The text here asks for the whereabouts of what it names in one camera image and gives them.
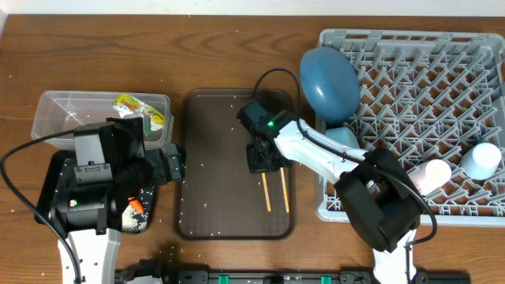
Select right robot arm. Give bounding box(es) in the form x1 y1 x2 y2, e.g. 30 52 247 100
237 95 438 283

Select orange carrot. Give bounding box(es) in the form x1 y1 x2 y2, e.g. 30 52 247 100
129 197 144 214

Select pink plastic cup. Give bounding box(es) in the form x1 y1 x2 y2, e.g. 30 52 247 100
408 159 451 196

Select wooden chopstick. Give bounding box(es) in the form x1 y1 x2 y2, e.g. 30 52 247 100
280 167 290 214
261 173 271 212

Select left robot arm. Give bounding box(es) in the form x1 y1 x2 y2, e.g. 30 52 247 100
1 115 186 283

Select black waste tray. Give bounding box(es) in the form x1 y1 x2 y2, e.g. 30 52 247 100
36 150 159 218

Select yellow foil snack wrapper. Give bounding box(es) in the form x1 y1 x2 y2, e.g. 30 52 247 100
112 93 164 128

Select dark blue plate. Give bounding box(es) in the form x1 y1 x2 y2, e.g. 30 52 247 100
300 47 361 124

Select grey plastic dishwasher rack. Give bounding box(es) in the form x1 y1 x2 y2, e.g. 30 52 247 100
318 29 504 227

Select white rice pile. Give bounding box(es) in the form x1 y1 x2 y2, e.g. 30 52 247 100
122 188 155 234

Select small light blue bowl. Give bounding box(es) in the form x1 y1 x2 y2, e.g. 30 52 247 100
325 127 360 148

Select light blue plastic cup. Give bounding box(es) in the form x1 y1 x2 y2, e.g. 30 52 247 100
460 143 502 180

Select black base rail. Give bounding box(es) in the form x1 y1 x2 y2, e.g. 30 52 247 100
114 259 470 284

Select dark brown serving tray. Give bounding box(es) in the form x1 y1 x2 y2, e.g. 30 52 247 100
174 89 295 241

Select clear plastic bin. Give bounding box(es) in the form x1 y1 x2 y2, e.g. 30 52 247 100
32 91 174 150

